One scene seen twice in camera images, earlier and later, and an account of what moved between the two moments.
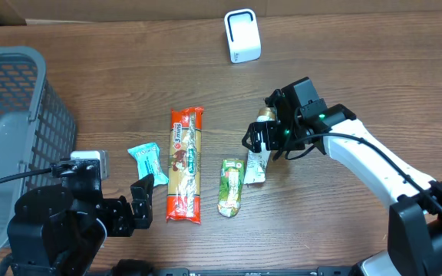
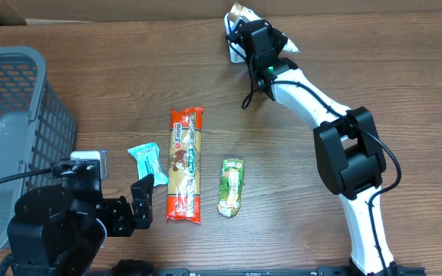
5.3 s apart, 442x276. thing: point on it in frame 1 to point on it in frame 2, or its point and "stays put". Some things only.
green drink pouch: x=231 y=186 stays put
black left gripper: x=130 y=211 stays put
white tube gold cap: x=257 y=162 to x=243 y=14
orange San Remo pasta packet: x=183 y=202 stays put
